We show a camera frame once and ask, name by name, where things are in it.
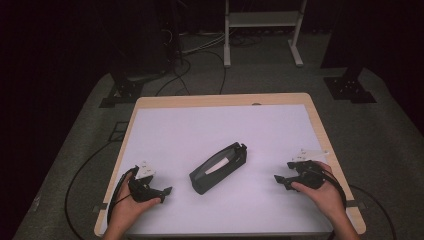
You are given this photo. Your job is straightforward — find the person's right hand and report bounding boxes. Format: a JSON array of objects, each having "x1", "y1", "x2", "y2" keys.
[{"x1": 290, "y1": 161, "x2": 348, "y2": 223}]

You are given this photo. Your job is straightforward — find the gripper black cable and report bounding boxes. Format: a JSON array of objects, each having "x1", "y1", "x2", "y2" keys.
[
  {"x1": 105, "y1": 165, "x2": 140, "y2": 225},
  {"x1": 309, "y1": 162, "x2": 348, "y2": 209}
]

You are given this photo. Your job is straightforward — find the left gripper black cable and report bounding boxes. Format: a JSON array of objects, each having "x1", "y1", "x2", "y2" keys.
[{"x1": 105, "y1": 165, "x2": 140, "y2": 225}]

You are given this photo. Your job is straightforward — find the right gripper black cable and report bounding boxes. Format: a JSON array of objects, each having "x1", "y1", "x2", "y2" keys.
[{"x1": 309, "y1": 162, "x2": 348, "y2": 209}]

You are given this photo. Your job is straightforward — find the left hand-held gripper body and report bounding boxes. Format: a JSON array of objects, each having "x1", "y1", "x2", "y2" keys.
[{"x1": 127, "y1": 161, "x2": 165, "y2": 203}]

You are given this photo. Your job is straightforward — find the white table mat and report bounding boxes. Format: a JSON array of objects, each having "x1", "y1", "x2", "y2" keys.
[{"x1": 99, "y1": 103, "x2": 335, "y2": 235}]

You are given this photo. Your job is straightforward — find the black floor cable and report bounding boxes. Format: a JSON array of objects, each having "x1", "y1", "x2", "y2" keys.
[
  {"x1": 64, "y1": 141, "x2": 116, "y2": 240},
  {"x1": 348, "y1": 184, "x2": 398, "y2": 240},
  {"x1": 154, "y1": 49, "x2": 228, "y2": 97}
]

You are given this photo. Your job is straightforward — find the white desk frame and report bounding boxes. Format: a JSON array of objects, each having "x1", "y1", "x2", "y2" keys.
[{"x1": 223, "y1": 0, "x2": 308, "y2": 69}]

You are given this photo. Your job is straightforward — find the person's left hand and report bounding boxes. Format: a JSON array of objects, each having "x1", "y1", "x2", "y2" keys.
[{"x1": 106, "y1": 172, "x2": 162, "y2": 235}]

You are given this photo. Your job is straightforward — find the white floor cable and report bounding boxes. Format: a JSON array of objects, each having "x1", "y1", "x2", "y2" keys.
[{"x1": 181, "y1": 32, "x2": 227, "y2": 55}]

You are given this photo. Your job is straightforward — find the black pencil case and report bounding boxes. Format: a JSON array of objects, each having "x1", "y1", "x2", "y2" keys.
[{"x1": 188, "y1": 141, "x2": 249, "y2": 196}]

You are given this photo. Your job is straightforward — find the black stand base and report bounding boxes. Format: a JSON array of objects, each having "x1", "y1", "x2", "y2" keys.
[
  {"x1": 98, "y1": 75, "x2": 145, "y2": 109},
  {"x1": 323, "y1": 67, "x2": 378, "y2": 105}
]

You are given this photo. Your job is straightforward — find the wooden table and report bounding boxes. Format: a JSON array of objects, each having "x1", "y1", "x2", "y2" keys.
[{"x1": 93, "y1": 92, "x2": 367, "y2": 238}]

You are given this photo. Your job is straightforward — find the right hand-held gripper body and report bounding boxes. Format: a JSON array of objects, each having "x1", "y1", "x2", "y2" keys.
[{"x1": 286, "y1": 148, "x2": 330, "y2": 191}]

